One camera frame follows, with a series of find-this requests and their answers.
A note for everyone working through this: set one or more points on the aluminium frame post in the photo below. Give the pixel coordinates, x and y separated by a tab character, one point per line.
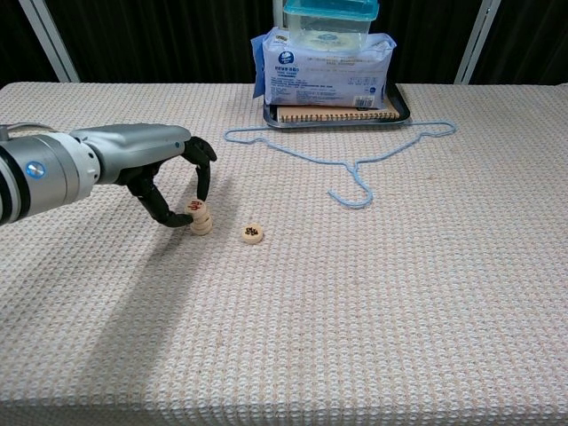
475	42
49	42
278	13

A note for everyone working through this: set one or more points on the beige woven tablecloth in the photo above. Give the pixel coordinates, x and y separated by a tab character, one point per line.
355	288

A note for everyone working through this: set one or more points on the black pleated curtain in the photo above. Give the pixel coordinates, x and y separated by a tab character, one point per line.
532	40
426	40
18	40
168	40

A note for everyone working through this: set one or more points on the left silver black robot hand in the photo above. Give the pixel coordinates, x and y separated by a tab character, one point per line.
133	148

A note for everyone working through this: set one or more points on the teal clear plastic container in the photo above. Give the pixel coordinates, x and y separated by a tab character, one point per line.
328	13

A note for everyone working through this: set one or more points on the wooden chess piece red cross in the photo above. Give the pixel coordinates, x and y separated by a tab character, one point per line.
203	223

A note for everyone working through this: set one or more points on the white blue wet wipes pack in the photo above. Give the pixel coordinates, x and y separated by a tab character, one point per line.
310	75

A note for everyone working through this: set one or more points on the metal tray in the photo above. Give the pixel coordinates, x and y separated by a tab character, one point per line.
403	111

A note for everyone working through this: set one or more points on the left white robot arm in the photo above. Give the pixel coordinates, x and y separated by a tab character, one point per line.
44	173

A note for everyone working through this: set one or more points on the wooden chess piece black character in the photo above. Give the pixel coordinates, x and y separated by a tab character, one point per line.
203	231
253	234

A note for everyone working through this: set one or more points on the wooden chess piece red character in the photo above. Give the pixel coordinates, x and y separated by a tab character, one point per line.
194	205

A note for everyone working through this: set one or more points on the wooden token with X mark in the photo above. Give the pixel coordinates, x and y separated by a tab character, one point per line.
205	216

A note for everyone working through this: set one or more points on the brown spiral notebook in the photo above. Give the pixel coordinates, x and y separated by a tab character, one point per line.
319	112

